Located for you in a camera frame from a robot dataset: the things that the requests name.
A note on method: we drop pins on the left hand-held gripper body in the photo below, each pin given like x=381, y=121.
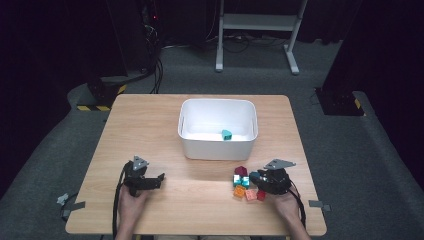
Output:
x=137, y=174

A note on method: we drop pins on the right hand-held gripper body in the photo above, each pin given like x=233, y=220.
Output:
x=275, y=181

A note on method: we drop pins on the red toy block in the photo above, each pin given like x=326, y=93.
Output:
x=261, y=196

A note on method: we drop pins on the dark teal toy block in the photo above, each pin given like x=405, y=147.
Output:
x=255, y=174

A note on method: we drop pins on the pink toy block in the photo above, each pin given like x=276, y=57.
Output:
x=251, y=194

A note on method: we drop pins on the white plastic bin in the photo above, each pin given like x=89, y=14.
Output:
x=216, y=150

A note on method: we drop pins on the person's right hand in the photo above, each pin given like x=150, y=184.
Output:
x=285, y=205

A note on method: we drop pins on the person's left hand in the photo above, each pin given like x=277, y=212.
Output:
x=130, y=208

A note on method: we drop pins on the teal and white toy block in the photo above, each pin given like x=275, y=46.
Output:
x=237, y=180
x=245, y=182

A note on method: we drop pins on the maroon toy block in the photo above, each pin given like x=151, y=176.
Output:
x=240, y=171

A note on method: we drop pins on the grey tape strip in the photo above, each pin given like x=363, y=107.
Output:
x=75, y=206
x=319, y=205

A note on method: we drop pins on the black base with yellow stripes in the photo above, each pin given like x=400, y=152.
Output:
x=103, y=91
x=338, y=101

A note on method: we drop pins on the white metal stand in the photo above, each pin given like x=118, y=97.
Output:
x=258, y=22

